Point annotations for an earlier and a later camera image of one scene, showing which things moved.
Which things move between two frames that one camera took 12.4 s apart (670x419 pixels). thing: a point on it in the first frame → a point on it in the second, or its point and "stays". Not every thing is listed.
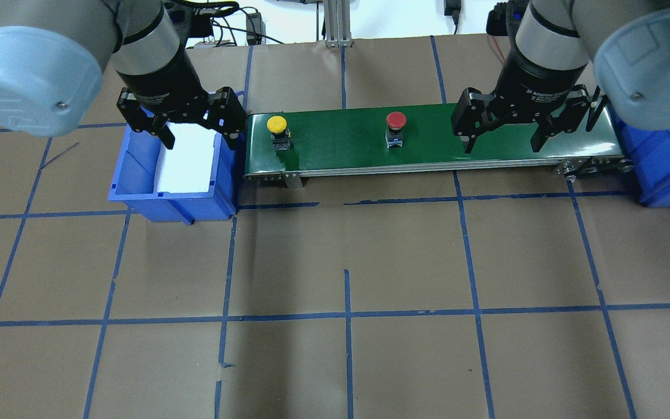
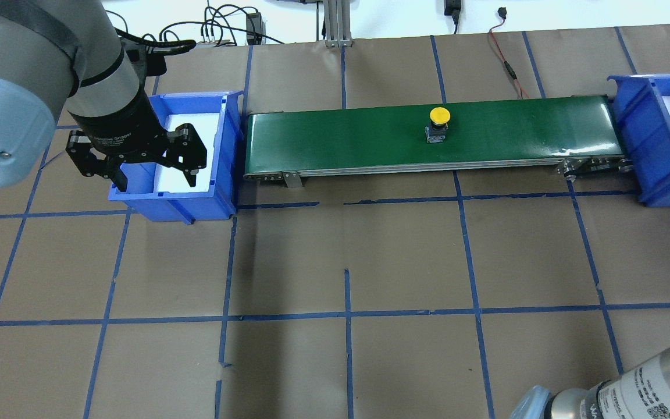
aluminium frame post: x=337 y=24 stays
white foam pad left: x=186 y=168 stays
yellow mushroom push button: x=281 y=136 → x=436 y=132
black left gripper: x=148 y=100 → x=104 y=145
